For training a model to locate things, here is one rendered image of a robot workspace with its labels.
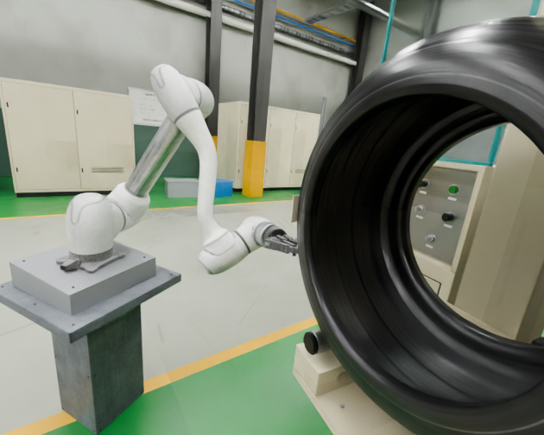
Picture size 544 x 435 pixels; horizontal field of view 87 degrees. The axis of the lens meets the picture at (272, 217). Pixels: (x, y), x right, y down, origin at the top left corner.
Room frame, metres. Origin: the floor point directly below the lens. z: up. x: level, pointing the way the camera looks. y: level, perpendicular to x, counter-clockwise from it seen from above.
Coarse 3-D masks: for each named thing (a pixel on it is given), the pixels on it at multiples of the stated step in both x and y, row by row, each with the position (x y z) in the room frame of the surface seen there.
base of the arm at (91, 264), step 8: (112, 248) 1.11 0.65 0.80; (64, 256) 1.04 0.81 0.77; (72, 256) 1.01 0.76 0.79; (80, 256) 1.01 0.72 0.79; (88, 256) 1.01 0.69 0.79; (96, 256) 1.03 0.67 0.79; (104, 256) 1.05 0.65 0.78; (112, 256) 1.09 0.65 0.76; (120, 256) 1.12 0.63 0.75; (64, 264) 0.97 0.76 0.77; (72, 264) 0.98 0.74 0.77; (80, 264) 1.00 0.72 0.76; (88, 264) 1.01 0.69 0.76; (96, 264) 1.02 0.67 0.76; (104, 264) 1.04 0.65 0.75; (88, 272) 0.98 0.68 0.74
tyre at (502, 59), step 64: (384, 64) 0.46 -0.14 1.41; (448, 64) 0.34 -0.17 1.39; (512, 64) 0.29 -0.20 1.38; (384, 128) 0.62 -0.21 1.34; (448, 128) 0.61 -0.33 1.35; (320, 192) 0.55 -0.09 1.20; (384, 192) 0.70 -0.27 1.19; (320, 256) 0.61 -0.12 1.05; (384, 256) 0.67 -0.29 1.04; (320, 320) 0.47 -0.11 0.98; (384, 320) 0.55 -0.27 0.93; (448, 320) 0.52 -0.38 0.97; (384, 384) 0.33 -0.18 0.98; (448, 384) 0.41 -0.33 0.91; (512, 384) 0.39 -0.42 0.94
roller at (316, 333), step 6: (318, 330) 0.51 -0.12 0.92; (306, 336) 0.51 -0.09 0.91; (312, 336) 0.50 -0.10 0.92; (318, 336) 0.50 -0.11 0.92; (306, 342) 0.51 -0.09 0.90; (312, 342) 0.49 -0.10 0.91; (318, 342) 0.49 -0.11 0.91; (324, 342) 0.49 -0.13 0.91; (306, 348) 0.50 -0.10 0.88; (312, 348) 0.49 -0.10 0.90; (318, 348) 0.48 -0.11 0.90; (324, 348) 0.49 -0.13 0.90; (330, 348) 0.50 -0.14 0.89; (312, 354) 0.49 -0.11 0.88
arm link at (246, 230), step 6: (252, 216) 1.05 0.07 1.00; (246, 222) 1.00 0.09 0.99; (252, 222) 0.98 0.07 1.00; (258, 222) 0.97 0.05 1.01; (240, 228) 0.98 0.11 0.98; (246, 228) 0.97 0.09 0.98; (252, 228) 0.96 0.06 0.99; (240, 234) 0.95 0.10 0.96; (246, 234) 0.95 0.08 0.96; (252, 234) 0.95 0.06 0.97; (246, 240) 0.94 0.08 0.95; (252, 240) 0.95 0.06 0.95; (246, 246) 0.94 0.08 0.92; (252, 246) 0.95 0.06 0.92; (258, 246) 0.96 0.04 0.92
